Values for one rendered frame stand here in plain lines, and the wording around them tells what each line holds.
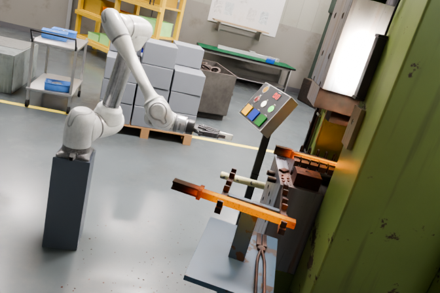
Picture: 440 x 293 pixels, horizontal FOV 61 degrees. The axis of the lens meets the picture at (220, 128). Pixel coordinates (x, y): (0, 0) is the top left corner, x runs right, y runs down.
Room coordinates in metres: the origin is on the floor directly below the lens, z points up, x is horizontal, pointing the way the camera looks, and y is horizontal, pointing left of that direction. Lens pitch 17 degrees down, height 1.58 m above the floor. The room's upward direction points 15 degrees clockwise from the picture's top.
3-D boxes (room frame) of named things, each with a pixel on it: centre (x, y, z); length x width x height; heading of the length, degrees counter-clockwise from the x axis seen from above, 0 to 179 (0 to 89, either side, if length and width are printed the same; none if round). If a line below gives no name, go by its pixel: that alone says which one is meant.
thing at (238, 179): (2.14, -0.30, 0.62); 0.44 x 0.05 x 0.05; 90
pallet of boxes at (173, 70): (4.28, 0.91, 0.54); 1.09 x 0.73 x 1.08; 107
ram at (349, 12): (1.75, -0.60, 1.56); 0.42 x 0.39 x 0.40; 90
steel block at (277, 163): (1.74, -0.61, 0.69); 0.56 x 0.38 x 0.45; 90
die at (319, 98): (1.80, -0.60, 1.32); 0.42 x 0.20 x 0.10; 90
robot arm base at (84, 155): (1.94, 0.77, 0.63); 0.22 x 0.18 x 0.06; 13
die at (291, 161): (1.80, -0.60, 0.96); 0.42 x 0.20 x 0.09; 90
